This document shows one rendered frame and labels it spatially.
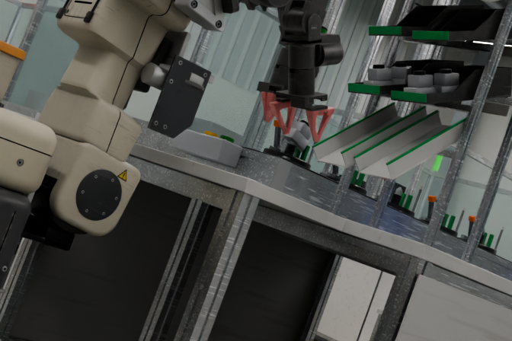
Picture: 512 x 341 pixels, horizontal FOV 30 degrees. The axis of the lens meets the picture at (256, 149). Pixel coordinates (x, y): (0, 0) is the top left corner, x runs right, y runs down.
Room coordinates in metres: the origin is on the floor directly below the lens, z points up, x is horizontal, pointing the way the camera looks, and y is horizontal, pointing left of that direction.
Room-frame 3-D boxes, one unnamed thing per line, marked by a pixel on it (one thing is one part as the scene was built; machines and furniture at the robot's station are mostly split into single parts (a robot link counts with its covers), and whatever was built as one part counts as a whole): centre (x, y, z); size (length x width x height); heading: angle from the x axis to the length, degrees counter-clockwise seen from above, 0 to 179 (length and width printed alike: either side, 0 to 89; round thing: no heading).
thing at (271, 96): (2.58, 0.01, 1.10); 0.07 x 0.07 x 0.09; 41
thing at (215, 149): (2.58, 0.13, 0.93); 0.21 x 0.07 x 0.06; 41
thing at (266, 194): (2.46, 0.03, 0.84); 0.90 x 0.70 x 0.03; 41
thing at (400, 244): (2.95, -0.43, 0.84); 1.50 x 1.41 x 0.03; 41
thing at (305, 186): (2.98, -0.45, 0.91); 1.24 x 0.33 x 0.10; 131
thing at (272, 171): (2.76, 0.21, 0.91); 0.89 x 0.06 x 0.11; 41
